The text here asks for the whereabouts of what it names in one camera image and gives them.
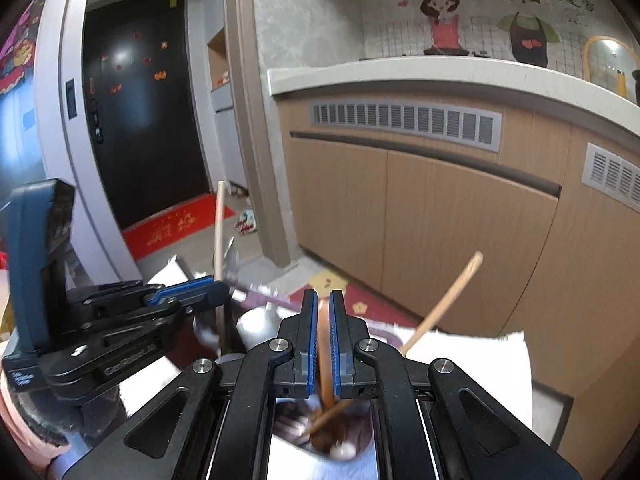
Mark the brown wooden spoon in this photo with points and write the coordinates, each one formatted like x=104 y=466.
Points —
x=325 y=360

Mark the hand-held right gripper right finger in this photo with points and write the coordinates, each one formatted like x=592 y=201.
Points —
x=336 y=350

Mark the cartoon wall sticker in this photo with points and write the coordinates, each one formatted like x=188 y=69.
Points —
x=475 y=15

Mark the red doormat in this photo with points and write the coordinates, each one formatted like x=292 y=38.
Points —
x=175 y=227

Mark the yellow-rimmed food cover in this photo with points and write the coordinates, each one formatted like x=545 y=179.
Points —
x=607 y=62

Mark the short grey vent grille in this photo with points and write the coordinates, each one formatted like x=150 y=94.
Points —
x=615 y=172

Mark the long grey vent grille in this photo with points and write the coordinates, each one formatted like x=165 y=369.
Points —
x=405 y=124

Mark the white textured towel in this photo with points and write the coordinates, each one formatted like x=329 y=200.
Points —
x=475 y=365

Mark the purple plastic utensil box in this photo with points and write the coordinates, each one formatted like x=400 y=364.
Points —
x=350 y=430

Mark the red window decoration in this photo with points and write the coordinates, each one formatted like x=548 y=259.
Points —
x=17 y=55

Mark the person's left forearm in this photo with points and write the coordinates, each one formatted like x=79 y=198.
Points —
x=17 y=425

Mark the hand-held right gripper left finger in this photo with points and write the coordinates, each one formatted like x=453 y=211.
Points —
x=311 y=345

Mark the wooden kitchen cabinet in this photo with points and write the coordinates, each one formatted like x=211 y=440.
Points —
x=450 y=210

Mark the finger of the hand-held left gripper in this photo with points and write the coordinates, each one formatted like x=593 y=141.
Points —
x=190 y=292
x=140 y=322

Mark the person's left hand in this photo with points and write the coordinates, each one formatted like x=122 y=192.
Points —
x=95 y=415

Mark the clutter in cabinet niche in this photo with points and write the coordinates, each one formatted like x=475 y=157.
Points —
x=223 y=80

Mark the pair of shoes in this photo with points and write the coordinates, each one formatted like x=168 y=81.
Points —
x=246 y=222

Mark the black entrance door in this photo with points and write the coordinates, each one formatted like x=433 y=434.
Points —
x=145 y=110

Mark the white ball-ended spoon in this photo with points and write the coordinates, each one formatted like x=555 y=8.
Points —
x=342 y=452

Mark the white storage cabinet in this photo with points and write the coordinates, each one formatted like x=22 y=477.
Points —
x=225 y=135

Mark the white sliding door frame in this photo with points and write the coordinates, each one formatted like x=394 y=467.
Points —
x=55 y=185

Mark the wooden chopstick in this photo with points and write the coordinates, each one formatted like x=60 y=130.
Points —
x=219 y=230
x=445 y=300

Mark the white kitchen countertop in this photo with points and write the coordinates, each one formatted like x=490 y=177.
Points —
x=400 y=72

